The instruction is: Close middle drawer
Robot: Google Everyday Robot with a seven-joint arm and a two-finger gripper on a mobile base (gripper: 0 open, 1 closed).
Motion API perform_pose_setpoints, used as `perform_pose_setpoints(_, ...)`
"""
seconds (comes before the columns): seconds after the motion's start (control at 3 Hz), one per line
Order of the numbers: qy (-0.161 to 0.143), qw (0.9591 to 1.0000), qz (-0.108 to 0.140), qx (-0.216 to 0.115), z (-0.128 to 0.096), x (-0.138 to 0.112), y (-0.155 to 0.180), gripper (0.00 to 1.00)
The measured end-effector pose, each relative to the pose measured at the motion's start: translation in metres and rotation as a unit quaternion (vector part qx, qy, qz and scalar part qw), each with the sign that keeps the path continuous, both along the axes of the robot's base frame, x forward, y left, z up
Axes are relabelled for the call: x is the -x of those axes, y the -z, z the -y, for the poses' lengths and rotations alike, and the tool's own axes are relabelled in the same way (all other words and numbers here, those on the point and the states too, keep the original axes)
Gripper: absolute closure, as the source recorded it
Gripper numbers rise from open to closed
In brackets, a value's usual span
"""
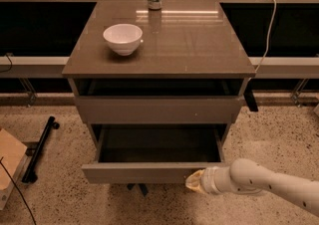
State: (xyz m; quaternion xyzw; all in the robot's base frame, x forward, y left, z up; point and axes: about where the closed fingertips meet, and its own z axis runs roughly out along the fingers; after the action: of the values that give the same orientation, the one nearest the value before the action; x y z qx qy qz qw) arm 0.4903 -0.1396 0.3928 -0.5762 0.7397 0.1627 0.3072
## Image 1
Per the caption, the wooden board on frame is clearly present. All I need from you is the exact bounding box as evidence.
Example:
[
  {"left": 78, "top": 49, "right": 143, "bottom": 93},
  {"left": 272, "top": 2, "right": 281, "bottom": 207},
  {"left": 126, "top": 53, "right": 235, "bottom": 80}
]
[{"left": 0, "top": 128, "right": 27, "bottom": 210}]

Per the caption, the black metal bar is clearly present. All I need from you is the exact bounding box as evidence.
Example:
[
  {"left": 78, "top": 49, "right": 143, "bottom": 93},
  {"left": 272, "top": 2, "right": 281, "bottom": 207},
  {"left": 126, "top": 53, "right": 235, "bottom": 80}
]
[{"left": 22, "top": 116, "right": 60, "bottom": 183}]

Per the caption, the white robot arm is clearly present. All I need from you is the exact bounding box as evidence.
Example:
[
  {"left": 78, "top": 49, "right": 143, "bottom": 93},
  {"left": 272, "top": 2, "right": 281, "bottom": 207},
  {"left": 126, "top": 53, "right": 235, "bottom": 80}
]
[{"left": 185, "top": 158, "right": 319, "bottom": 216}]

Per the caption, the grey drawer cabinet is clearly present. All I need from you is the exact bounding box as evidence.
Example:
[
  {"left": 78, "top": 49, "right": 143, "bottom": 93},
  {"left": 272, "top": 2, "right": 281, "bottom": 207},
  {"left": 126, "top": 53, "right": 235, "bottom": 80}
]
[{"left": 62, "top": 0, "right": 257, "bottom": 150}]

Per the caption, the black cable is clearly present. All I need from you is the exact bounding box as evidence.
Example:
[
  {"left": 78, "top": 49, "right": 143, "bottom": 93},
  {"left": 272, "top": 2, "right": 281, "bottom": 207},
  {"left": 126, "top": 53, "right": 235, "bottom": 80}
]
[{"left": 0, "top": 156, "right": 38, "bottom": 225}]

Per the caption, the white ceramic bowl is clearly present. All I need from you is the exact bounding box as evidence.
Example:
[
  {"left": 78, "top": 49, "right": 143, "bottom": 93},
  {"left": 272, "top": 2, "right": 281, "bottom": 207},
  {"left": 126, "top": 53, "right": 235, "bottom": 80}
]
[{"left": 103, "top": 24, "right": 143, "bottom": 56}]

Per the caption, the white cable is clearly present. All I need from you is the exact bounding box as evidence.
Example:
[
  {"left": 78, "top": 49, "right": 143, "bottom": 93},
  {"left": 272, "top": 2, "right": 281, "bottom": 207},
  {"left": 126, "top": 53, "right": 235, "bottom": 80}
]
[{"left": 253, "top": 0, "right": 278, "bottom": 74}]

